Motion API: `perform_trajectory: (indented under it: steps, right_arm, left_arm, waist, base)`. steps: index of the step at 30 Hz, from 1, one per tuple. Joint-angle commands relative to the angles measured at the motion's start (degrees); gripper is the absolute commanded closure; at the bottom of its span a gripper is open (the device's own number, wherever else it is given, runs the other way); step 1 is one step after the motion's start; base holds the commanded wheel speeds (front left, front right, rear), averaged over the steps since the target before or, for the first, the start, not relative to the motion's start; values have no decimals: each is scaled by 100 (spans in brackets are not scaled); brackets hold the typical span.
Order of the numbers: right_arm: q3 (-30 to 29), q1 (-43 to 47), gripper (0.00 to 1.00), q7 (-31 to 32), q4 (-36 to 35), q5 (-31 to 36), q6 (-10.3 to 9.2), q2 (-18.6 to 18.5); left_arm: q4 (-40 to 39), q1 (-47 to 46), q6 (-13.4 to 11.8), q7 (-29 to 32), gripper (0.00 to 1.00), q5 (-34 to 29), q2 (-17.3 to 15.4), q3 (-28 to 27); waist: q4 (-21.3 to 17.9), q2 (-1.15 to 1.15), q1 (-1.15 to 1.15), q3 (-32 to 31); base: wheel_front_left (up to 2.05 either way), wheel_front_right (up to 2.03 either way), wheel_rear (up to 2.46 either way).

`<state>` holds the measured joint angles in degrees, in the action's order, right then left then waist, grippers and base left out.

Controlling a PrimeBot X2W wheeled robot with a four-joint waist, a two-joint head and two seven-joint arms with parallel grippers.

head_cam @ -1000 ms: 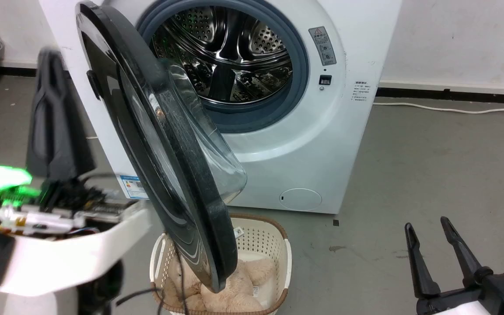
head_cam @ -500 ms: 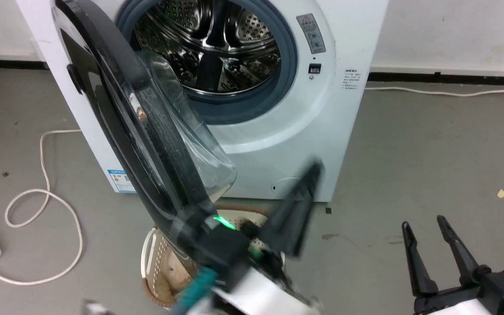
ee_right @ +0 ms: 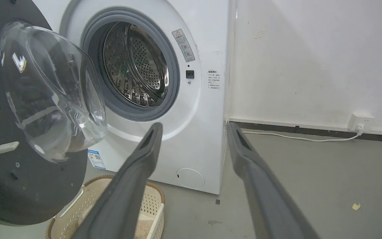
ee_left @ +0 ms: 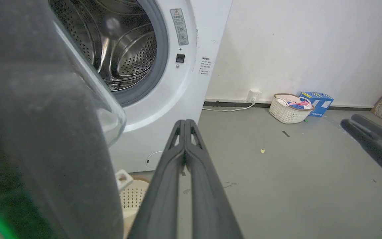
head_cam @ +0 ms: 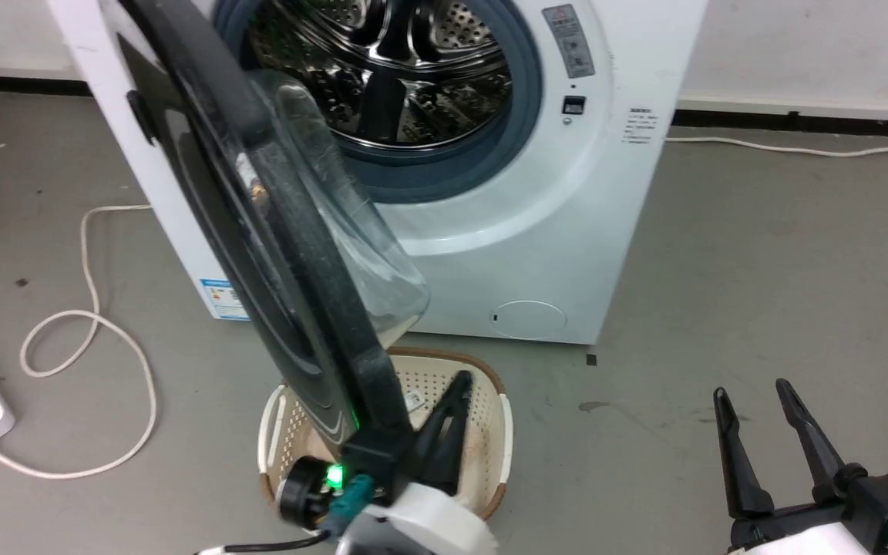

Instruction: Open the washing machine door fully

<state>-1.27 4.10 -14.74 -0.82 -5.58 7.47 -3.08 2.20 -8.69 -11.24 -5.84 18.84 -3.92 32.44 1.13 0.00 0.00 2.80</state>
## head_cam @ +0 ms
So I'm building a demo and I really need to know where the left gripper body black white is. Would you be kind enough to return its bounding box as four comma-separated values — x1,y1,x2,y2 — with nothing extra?
335,430,500,555

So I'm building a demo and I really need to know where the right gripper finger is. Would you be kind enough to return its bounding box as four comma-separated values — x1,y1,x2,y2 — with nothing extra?
775,377,868,503
713,387,775,520

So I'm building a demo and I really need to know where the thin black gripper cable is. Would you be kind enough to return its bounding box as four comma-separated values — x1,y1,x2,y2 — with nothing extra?
196,530,335,555

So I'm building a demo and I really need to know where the perforated steel washer drum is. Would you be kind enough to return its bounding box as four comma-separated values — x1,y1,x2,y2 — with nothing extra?
247,0,514,149

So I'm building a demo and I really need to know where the grey-blue rubber door gasket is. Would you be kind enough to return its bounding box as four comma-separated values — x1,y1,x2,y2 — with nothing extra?
213,0,545,206

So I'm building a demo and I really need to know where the grey warning label sticker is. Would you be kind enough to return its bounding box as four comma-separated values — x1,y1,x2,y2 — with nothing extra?
542,4,597,80

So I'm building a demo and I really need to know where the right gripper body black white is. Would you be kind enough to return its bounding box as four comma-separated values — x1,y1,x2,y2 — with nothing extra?
728,470,888,555

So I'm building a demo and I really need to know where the white front-load washing machine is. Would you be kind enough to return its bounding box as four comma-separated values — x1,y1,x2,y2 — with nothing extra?
47,0,711,345

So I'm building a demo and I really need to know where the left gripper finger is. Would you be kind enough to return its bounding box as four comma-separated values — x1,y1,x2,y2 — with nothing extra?
415,371,473,496

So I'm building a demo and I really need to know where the round white filter cover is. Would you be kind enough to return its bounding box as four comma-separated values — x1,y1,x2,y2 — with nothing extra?
488,300,569,341

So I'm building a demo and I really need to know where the cream laundry basket brown rim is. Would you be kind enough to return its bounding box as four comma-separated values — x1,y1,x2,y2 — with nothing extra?
257,347,514,523

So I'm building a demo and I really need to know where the black round glass washer door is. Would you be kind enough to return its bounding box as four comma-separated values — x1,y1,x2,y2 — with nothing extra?
116,0,431,457

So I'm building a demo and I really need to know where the teal cable connector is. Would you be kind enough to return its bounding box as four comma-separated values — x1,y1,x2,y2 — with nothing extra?
327,473,376,534

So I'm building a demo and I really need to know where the white power strip cable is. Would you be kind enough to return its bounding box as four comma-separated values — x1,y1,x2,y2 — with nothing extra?
0,203,159,480

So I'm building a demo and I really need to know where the white washing machine cable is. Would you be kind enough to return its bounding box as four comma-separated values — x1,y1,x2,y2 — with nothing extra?
665,136,888,159

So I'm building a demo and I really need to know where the blue energy label sticker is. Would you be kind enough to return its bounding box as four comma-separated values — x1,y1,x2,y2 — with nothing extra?
200,277,249,321

